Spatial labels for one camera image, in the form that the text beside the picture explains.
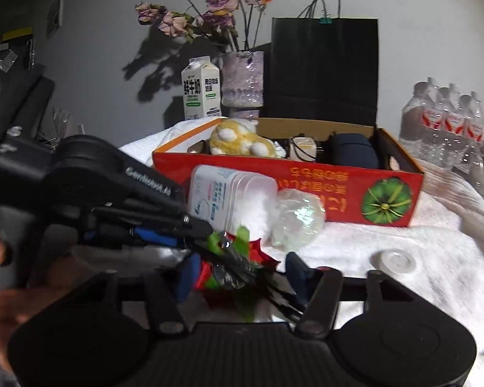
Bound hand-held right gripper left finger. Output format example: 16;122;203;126
91;252;202;334

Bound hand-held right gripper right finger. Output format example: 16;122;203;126
286;252;415;339

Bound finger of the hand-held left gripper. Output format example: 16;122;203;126
81;228;186;250
92;207;214;238

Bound white plastic jar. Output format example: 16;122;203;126
186;164;279;246

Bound red artificial rose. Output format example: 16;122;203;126
197;226;307;323

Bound clear plastic ball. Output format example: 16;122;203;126
271;191;327;251

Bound yellow white plush toy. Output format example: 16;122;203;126
209;118;282;159

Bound white round disc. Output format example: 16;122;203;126
370;250;416;278

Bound red cardboard box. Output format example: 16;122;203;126
151;117;425;226

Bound pale gold small bottle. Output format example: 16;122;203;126
287;136;319;163

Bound navy zip case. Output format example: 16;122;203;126
328;132;382;169

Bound person's left hand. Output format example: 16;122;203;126
0;212;89;367

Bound white milk carton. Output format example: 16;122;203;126
181;56;222;121

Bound white towel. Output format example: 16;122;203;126
117;119;484;355

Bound purple glass vase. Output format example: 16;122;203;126
221;50;265;118

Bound black paper bag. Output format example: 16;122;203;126
264;0;380;128

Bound pack of water bottles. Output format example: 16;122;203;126
399;76;484;174

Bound dried purple flowers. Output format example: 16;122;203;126
135;0;275;54

